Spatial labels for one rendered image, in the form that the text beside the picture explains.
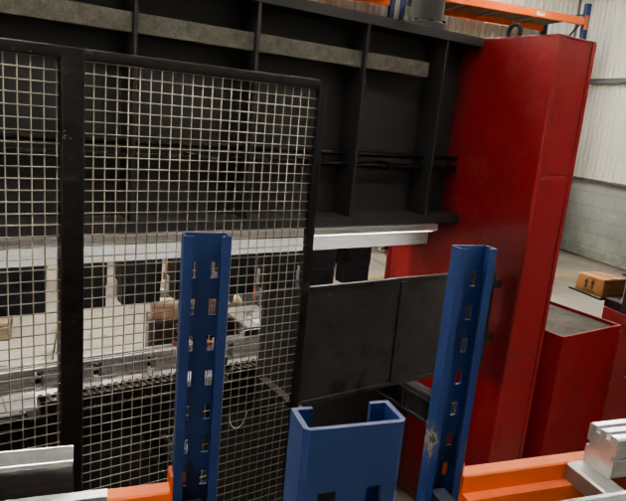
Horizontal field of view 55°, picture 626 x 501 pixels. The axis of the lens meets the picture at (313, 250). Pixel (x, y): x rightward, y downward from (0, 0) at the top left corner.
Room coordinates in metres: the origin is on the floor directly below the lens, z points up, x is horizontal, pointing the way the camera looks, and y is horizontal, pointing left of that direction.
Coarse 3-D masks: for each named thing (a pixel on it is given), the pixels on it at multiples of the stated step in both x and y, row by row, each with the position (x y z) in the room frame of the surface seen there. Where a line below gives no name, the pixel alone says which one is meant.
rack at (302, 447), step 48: (192, 240) 0.72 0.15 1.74; (192, 288) 0.74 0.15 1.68; (192, 384) 0.74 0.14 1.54; (192, 432) 0.75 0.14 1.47; (288, 432) 0.30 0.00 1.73; (336, 432) 0.29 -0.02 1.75; (384, 432) 0.29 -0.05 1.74; (192, 480) 0.75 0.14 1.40; (288, 480) 0.30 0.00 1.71; (336, 480) 0.29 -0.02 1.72; (384, 480) 0.30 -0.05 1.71
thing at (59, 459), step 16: (32, 448) 0.64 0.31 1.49; (48, 448) 0.65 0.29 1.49; (64, 448) 0.65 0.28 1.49; (0, 464) 0.62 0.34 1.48; (16, 464) 0.63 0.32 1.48; (32, 464) 0.62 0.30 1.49; (48, 464) 0.62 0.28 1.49; (64, 464) 0.63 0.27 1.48; (0, 480) 0.61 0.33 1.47; (16, 480) 0.61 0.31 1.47; (32, 480) 0.62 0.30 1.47; (48, 480) 0.62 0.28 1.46; (64, 480) 0.63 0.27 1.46; (0, 496) 0.61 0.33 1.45; (16, 496) 0.62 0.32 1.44; (32, 496) 0.63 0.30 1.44; (48, 496) 0.60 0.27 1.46; (64, 496) 0.60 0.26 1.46; (80, 496) 0.60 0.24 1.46; (96, 496) 0.61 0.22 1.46
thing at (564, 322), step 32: (576, 320) 3.04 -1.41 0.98; (608, 320) 3.04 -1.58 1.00; (544, 352) 2.77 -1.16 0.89; (576, 352) 2.78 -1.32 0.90; (608, 352) 2.94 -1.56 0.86; (544, 384) 2.74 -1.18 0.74; (576, 384) 2.81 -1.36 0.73; (608, 384) 2.98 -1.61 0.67; (544, 416) 2.72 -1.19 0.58; (576, 416) 2.84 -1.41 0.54; (544, 448) 2.71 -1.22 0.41; (576, 448) 2.87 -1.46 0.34
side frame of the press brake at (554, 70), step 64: (512, 64) 2.64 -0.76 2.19; (576, 64) 2.55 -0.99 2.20; (512, 128) 2.60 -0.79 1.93; (576, 128) 2.60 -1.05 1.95; (448, 192) 2.85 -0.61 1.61; (512, 192) 2.56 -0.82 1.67; (448, 256) 2.81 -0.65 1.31; (512, 256) 2.52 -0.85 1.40; (512, 320) 2.47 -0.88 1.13; (512, 384) 2.52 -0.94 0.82; (512, 448) 2.57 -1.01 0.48
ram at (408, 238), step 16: (272, 240) 2.43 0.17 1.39; (288, 240) 2.48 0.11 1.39; (320, 240) 2.57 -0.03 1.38; (336, 240) 2.62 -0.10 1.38; (352, 240) 2.67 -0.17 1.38; (368, 240) 2.72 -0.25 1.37; (384, 240) 2.77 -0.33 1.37; (400, 240) 2.83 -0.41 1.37; (416, 240) 2.89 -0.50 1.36; (0, 256) 1.86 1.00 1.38; (16, 256) 1.89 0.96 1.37; (48, 256) 1.94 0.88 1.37; (96, 256) 2.03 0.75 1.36; (112, 256) 2.06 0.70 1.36; (128, 256) 2.10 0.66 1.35; (144, 256) 2.13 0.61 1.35; (160, 256) 2.16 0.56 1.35
